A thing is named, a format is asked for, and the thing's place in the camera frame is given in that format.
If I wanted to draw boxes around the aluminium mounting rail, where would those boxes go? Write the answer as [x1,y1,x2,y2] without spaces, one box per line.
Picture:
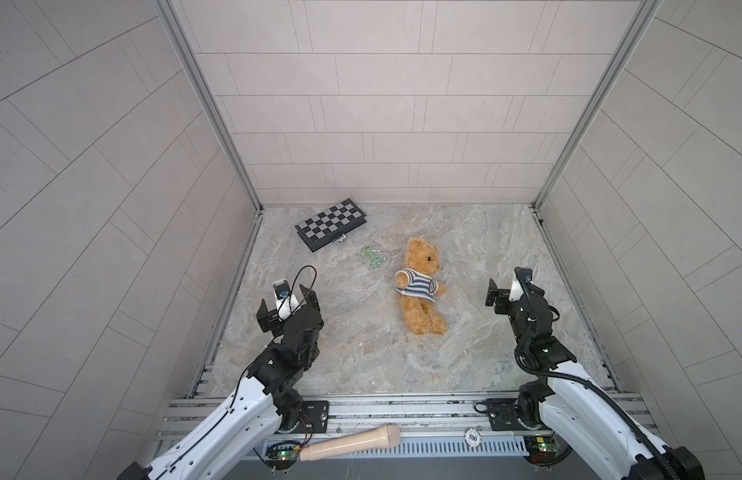
[156,390,659,449]

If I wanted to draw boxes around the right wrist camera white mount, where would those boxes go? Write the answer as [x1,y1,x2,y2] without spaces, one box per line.
[508,277,529,302]

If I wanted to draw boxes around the brown teddy bear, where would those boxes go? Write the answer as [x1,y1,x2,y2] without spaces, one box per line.
[395,237,448,335]

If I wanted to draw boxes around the left green circuit board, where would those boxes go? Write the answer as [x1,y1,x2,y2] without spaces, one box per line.
[264,440,302,471]

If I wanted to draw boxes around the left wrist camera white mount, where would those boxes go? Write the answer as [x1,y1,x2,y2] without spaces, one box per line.
[273,279,299,322]

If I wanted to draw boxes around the right circuit board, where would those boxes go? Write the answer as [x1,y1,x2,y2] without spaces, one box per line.
[523,436,558,467]

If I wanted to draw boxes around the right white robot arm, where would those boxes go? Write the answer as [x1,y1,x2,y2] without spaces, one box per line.
[485,267,705,479]

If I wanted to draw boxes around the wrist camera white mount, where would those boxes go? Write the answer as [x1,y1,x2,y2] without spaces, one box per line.
[273,279,299,322]
[508,277,529,302]

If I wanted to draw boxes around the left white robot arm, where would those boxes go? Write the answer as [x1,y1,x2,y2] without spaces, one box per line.
[119,286,324,479]

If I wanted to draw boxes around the green brick pattern plastic bag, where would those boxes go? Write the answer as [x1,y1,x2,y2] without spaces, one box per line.
[359,245,385,269]

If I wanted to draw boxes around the blue white striped sweater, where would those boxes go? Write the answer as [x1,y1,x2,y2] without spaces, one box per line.
[395,268,440,302]

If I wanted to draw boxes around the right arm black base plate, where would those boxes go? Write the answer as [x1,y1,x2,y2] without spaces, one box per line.
[483,398,547,432]

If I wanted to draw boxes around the folded black chess board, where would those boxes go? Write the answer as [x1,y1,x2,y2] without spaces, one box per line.
[295,199,366,252]

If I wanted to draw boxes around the thin black camera cable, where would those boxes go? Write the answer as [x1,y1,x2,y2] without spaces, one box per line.
[166,264,319,469]

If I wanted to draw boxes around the beige wooden handle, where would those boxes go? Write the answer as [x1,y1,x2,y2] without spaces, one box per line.
[299,424,401,461]

